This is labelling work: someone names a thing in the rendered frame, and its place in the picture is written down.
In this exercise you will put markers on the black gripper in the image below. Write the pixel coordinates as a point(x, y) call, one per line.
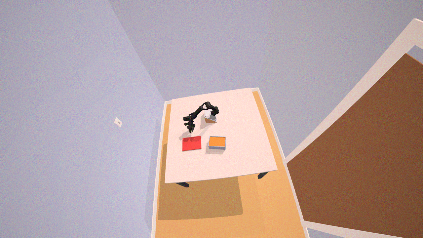
point(191, 126)

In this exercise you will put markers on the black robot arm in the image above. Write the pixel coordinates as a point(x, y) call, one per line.
point(193, 115)

